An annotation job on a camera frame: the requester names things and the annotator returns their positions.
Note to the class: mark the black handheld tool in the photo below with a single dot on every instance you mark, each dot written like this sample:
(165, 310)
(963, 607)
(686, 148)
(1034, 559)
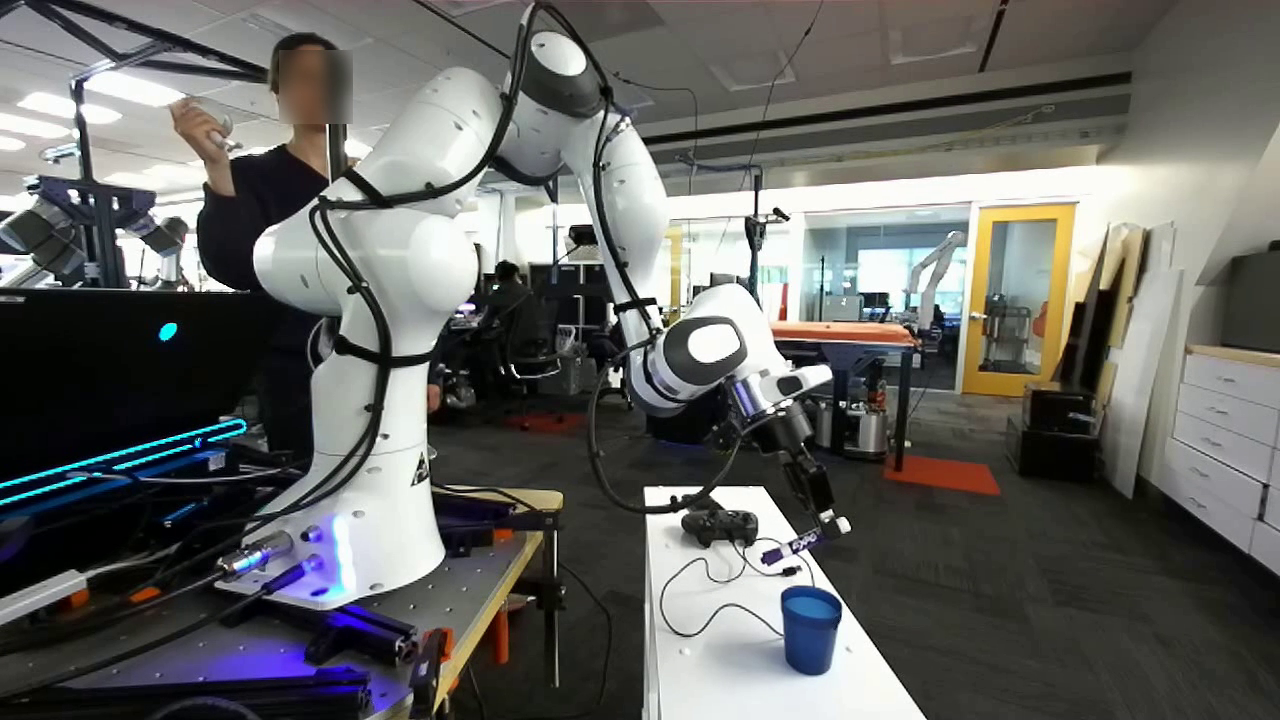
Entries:
(362, 635)

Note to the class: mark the orange topped table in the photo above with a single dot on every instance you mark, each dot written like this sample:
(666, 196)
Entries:
(852, 333)

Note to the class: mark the metal breadboard table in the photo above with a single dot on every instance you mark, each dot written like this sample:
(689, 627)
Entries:
(465, 585)

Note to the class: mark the black office chair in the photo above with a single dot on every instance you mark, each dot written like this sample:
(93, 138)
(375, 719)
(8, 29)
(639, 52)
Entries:
(514, 321)

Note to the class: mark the black tripod stand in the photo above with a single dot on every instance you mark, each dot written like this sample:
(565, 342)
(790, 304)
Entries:
(759, 224)

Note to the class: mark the blue plastic cup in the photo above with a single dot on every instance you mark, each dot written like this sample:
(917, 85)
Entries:
(810, 635)

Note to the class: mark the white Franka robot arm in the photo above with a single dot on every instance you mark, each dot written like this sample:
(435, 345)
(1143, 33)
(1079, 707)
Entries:
(384, 267)

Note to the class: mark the teal bar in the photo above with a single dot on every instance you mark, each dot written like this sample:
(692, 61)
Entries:
(135, 462)

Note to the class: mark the purple Expo marker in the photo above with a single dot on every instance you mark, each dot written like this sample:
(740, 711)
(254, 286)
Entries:
(786, 546)

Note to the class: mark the white drawer cabinet wooden top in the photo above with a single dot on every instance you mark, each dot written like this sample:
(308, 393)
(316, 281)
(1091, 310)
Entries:
(1221, 442)

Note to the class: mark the black game controller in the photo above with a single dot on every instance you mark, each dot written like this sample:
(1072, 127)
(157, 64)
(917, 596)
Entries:
(722, 524)

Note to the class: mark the orange floor mat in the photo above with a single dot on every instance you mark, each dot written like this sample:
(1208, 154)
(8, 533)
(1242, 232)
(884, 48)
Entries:
(947, 476)

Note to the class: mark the black floor box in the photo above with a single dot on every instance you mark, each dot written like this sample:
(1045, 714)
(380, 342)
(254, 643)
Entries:
(1063, 446)

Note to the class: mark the grey box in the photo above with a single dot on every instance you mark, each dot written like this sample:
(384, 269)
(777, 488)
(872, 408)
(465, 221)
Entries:
(1256, 302)

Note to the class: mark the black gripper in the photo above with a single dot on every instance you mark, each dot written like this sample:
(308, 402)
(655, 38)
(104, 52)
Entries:
(803, 442)

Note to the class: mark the metal canister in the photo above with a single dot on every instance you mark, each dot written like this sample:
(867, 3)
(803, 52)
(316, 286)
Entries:
(868, 431)

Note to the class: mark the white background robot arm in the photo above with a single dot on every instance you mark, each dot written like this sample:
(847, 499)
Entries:
(932, 267)

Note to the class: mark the person in black shirt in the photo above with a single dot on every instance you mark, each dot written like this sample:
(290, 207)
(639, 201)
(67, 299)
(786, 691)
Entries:
(262, 215)

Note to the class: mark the large black screen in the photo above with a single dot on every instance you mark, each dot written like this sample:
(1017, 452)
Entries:
(121, 373)

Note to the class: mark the leaning boards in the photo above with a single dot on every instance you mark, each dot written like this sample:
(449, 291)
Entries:
(1145, 345)

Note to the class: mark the bystander bare hand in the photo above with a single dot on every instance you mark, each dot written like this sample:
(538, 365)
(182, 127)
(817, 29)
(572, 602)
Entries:
(201, 130)

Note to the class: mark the black studio light stand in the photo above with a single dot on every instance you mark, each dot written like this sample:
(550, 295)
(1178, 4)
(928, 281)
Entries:
(86, 201)

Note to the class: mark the yellow framed door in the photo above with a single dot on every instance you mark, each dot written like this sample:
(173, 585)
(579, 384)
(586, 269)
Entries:
(974, 304)

